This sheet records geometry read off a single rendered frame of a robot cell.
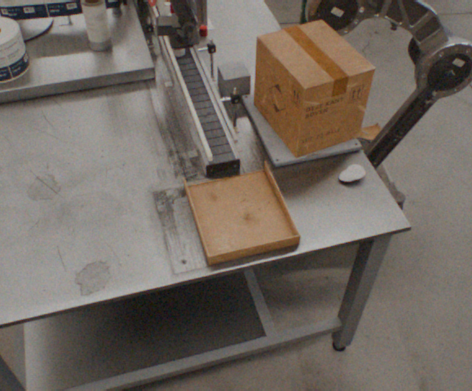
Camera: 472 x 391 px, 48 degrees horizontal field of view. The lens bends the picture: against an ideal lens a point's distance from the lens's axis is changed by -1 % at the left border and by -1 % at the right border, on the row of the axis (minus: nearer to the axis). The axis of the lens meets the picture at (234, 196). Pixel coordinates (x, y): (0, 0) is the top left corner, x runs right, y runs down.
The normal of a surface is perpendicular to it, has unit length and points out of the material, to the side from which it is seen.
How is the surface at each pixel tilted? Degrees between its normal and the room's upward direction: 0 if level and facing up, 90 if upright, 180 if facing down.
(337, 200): 0
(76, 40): 0
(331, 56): 0
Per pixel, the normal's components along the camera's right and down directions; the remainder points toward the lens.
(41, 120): 0.01, -0.67
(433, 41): 0.13, 0.74
